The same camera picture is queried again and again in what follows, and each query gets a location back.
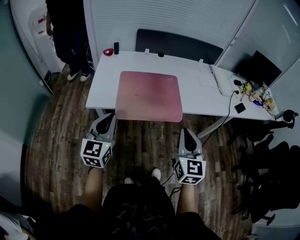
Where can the small black round object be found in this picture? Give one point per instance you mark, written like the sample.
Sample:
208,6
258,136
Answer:
161,55

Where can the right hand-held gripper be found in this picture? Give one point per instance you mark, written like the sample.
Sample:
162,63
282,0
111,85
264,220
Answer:
192,170

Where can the group of small toy figures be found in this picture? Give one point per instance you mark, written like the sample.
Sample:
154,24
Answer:
248,88

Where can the red bowl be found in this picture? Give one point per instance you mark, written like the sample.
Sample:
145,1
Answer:
108,52

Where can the black desk divider panel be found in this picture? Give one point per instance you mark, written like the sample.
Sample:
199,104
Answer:
175,45

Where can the person's right forearm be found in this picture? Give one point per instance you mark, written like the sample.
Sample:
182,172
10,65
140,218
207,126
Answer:
186,201

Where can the black cylinder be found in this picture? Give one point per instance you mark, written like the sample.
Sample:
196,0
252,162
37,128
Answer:
116,48

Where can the white water dispenser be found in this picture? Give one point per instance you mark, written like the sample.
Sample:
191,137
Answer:
39,32

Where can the black phone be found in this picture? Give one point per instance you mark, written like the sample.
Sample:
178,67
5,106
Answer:
240,108

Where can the black monitor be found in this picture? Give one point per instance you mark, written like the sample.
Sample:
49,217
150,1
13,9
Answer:
260,68

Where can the white desk leg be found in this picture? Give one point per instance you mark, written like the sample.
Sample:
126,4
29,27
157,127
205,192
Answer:
100,113
211,129

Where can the white divider clip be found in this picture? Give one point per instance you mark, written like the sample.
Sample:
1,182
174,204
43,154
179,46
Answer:
200,61
147,52

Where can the red mouse pad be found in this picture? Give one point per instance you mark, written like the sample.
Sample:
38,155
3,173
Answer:
150,96

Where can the person's left forearm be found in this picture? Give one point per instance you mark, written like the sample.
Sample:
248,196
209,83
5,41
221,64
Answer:
93,189

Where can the person's black clothing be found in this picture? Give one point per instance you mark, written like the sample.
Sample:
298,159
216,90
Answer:
136,215

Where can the person's white shoe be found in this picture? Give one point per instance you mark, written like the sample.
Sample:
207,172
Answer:
129,180
156,173

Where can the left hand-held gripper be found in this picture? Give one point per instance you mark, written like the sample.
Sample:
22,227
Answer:
95,152

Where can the white keyboard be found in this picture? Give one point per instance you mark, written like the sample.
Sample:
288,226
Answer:
222,79

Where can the black office chair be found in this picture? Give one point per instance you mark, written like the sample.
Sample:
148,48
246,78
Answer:
276,178
257,131

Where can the black power adapter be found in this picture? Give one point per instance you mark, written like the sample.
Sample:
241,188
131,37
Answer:
237,82

